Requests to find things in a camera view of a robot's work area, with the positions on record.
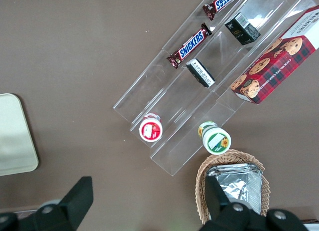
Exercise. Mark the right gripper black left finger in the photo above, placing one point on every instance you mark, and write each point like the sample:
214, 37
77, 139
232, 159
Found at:
74, 201

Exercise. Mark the cream plastic tray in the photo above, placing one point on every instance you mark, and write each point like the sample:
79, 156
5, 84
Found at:
15, 136

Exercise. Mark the small black box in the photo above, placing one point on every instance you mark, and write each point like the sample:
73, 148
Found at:
243, 29
200, 73

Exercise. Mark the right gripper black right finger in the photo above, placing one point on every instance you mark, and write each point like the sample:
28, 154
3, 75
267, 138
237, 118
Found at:
219, 203

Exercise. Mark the white rectangular snack bin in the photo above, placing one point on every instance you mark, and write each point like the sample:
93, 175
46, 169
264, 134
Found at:
311, 226

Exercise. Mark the aluminium foil tray stack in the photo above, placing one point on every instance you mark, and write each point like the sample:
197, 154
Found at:
241, 186

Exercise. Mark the red tartan cookie box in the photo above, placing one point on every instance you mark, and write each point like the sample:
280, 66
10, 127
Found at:
279, 69

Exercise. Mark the green lid yogurt cup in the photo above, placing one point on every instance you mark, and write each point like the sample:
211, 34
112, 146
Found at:
216, 140

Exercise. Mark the red lid yogurt cup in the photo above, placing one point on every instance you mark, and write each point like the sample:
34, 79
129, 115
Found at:
150, 130

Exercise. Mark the Snickers chocolate bar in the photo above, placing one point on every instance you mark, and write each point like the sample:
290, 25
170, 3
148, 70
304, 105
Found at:
190, 45
224, 2

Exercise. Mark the clear acrylic stepped rack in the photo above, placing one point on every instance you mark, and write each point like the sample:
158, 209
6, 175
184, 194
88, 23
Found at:
189, 111

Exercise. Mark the light wicker basket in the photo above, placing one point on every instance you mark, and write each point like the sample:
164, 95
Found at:
202, 191

